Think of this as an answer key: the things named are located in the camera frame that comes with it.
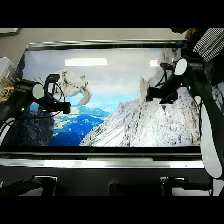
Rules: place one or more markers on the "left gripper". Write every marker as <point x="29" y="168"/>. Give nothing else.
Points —
<point x="62" y="107"/>

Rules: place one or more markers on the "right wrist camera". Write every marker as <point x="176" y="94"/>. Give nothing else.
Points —
<point x="167" y="66"/>

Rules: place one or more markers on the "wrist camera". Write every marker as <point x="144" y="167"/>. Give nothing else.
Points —
<point x="52" y="78"/>
<point x="167" y="66"/>

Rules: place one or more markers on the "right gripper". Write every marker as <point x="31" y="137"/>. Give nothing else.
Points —
<point x="156" y="93"/>

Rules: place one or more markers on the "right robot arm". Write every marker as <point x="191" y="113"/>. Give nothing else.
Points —
<point x="210" y="143"/>

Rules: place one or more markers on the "checked garment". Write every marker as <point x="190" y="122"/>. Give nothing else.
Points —
<point x="209" y="44"/>

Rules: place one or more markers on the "pale garment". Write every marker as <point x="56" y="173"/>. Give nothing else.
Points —
<point x="72" y="84"/>

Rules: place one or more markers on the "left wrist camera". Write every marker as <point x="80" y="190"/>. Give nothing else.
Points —
<point x="52" y="78"/>

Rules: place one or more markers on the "silver frame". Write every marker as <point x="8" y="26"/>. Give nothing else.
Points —
<point x="100" y="163"/>

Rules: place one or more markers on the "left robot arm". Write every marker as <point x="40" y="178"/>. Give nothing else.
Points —
<point x="23" y="91"/>

